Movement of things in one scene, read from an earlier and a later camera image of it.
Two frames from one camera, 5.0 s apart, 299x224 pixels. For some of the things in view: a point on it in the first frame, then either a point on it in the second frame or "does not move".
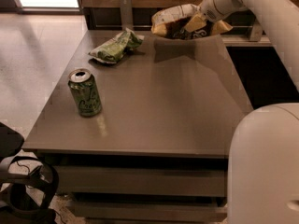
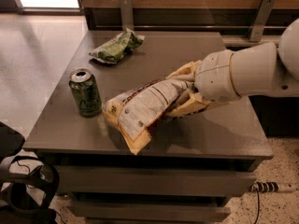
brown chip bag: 170,22 -> 134,112
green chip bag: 113,50 does not move
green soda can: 87,94 does not move
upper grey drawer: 142,181 does not move
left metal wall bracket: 125,3 does not move
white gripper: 209,10 -> 214,77
